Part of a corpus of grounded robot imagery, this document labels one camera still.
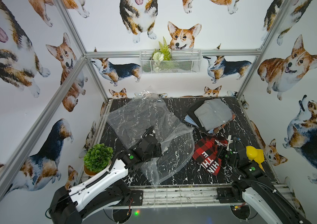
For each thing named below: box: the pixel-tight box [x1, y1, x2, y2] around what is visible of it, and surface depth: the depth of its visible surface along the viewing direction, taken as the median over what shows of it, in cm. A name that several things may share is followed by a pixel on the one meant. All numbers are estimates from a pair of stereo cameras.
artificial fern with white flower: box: [151, 36, 173, 73], surface depth 85 cm
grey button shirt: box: [193, 98, 233, 131], surface depth 97 cm
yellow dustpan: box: [245, 145, 266, 173], surface depth 82 cm
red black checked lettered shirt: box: [192, 136, 228, 176], surface depth 87 cm
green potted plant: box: [83, 143, 114, 176], surface depth 74 cm
